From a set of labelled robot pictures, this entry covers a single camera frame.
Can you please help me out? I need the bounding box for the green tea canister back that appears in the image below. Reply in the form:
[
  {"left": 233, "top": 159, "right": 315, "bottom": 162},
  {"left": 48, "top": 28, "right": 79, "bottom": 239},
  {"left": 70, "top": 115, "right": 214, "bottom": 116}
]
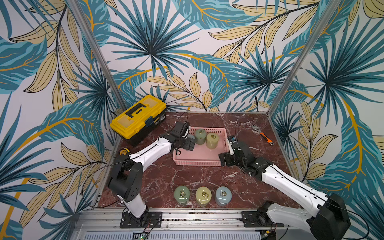
[{"left": 195, "top": 129, "right": 207, "bottom": 145}]

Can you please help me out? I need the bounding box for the pink perforated plastic basket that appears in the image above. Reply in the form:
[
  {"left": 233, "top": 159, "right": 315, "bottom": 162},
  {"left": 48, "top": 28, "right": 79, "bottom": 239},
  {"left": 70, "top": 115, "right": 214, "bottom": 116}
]
[{"left": 173, "top": 128, "right": 229, "bottom": 167}]

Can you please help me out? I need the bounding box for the yellow-green tea canister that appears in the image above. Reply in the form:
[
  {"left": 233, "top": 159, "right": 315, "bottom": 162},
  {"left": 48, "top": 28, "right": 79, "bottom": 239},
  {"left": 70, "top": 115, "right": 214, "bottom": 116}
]
[
  {"left": 206, "top": 133, "right": 219, "bottom": 150},
  {"left": 196, "top": 187, "right": 212, "bottom": 207}
]

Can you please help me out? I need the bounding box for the blue tea canister front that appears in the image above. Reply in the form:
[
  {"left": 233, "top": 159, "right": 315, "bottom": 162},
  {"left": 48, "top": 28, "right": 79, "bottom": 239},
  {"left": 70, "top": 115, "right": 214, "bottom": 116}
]
[{"left": 215, "top": 186, "right": 232, "bottom": 207}]

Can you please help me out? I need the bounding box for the yellow-green tea canister front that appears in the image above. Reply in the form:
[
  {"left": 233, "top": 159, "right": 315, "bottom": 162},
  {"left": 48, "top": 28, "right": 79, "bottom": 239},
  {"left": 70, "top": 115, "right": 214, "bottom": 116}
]
[{"left": 196, "top": 187, "right": 212, "bottom": 207}]

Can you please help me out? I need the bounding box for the dark green tea canister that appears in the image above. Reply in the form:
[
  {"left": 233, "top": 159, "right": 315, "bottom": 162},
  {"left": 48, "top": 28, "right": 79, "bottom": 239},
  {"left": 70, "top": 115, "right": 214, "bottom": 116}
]
[{"left": 174, "top": 186, "right": 191, "bottom": 206}]

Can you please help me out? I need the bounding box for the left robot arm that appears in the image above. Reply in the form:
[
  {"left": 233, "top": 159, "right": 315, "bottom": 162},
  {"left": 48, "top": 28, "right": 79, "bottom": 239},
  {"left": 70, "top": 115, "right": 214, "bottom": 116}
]
[{"left": 106, "top": 122, "right": 195, "bottom": 219}]

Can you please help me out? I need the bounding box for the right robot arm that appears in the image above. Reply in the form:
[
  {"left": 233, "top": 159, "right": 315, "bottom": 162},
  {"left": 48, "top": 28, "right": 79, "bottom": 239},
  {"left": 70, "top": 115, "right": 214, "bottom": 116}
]
[{"left": 219, "top": 137, "right": 351, "bottom": 240}]

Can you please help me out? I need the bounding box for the yellow black toolbox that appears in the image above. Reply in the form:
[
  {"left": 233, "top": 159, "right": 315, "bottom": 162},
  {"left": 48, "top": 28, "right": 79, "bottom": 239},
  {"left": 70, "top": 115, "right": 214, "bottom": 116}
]
[{"left": 110, "top": 95, "right": 167, "bottom": 147}]

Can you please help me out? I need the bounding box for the yellow black tape measure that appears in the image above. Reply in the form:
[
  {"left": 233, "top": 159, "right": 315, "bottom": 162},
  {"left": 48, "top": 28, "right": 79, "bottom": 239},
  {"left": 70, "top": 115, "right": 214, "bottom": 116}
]
[{"left": 119, "top": 148, "right": 131, "bottom": 156}]

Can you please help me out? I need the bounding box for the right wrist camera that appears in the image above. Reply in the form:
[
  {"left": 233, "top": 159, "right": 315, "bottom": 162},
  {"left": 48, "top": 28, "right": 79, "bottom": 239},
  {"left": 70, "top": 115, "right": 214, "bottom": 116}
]
[{"left": 227, "top": 135, "right": 237, "bottom": 156}]

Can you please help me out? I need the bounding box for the orange handled adjustable wrench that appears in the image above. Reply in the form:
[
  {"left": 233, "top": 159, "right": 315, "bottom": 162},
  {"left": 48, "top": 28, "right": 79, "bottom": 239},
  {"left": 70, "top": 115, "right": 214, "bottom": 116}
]
[{"left": 252, "top": 125, "right": 274, "bottom": 146}]

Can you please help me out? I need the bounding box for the left aluminium frame post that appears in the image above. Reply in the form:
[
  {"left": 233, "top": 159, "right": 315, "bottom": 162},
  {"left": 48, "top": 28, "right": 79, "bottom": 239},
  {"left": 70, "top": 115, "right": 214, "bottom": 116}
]
[{"left": 68, "top": 0, "right": 127, "bottom": 110}]

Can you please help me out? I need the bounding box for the aluminium frame post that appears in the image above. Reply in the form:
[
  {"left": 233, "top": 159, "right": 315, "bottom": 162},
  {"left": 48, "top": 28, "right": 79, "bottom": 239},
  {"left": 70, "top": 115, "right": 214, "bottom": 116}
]
[
  {"left": 68, "top": 0, "right": 127, "bottom": 110},
  {"left": 267, "top": 0, "right": 341, "bottom": 119}
]

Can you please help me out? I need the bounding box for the aluminium front rail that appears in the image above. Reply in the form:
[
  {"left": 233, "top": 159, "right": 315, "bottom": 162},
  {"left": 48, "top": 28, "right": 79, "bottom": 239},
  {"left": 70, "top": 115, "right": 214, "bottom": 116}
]
[{"left": 70, "top": 208, "right": 314, "bottom": 240}]

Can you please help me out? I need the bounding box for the right aluminium frame post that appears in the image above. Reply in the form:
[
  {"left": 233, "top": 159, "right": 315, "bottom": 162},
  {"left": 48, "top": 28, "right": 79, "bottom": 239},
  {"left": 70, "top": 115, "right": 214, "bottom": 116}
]
[{"left": 267, "top": 0, "right": 341, "bottom": 119}]

